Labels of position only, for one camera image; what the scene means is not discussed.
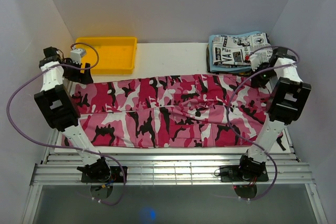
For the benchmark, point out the yellow plastic tray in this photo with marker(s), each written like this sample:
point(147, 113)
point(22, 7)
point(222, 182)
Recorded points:
point(113, 55)

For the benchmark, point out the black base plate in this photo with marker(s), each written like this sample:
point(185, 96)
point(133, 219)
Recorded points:
point(114, 174)
point(232, 173)

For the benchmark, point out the aluminium rail frame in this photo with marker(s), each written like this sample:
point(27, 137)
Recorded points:
point(174, 186)

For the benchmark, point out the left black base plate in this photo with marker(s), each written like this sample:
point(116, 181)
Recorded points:
point(114, 174)

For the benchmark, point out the pink camouflage trousers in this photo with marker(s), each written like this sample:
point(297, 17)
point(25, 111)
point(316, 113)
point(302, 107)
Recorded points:
point(188, 111)

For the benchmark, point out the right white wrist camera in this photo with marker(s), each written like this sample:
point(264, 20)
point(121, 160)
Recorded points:
point(254, 60)

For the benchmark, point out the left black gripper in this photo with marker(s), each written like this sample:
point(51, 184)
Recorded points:
point(85, 78)

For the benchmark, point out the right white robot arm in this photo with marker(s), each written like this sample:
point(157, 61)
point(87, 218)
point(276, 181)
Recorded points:
point(284, 106)

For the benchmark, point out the newspaper print folded trousers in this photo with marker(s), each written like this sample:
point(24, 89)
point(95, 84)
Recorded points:
point(226, 53)

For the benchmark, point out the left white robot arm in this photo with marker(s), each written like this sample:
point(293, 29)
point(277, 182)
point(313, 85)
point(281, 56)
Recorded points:
point(61, 113)

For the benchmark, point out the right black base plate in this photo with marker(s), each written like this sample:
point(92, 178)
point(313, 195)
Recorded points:
point(232, 173)

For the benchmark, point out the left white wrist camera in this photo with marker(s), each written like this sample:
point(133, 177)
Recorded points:
point(77, 54)

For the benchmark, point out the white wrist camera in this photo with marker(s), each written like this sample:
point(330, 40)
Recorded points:
point(254, 60)
point(77, 54)

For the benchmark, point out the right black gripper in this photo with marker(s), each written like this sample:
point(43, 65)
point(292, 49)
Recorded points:
point(255, 82)

